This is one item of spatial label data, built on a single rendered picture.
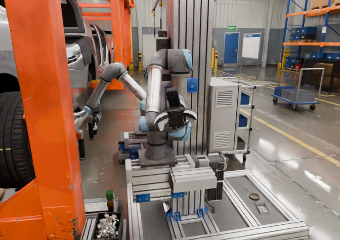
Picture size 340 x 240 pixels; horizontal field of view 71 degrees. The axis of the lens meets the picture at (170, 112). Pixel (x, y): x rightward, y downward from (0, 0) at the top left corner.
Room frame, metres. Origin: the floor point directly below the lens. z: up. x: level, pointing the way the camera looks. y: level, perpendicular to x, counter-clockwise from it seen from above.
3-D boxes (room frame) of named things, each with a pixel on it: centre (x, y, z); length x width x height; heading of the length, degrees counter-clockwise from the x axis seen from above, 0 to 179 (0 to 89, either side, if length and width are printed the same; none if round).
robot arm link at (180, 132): (1.10, -0.02, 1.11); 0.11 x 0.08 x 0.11; 87
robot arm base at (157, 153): (1.37, 0.08, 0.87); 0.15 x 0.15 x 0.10
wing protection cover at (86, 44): (4.51, 1.56, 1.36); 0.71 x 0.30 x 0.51; 8
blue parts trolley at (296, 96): (5.72, -3.01, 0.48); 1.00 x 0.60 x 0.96; 9
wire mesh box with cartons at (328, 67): (8.11, -5.28, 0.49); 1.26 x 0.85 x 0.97; 13
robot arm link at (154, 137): (1.37, 0.08, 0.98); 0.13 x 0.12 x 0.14; 87
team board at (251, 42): (10.92, -3.54, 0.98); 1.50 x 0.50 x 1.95; 11
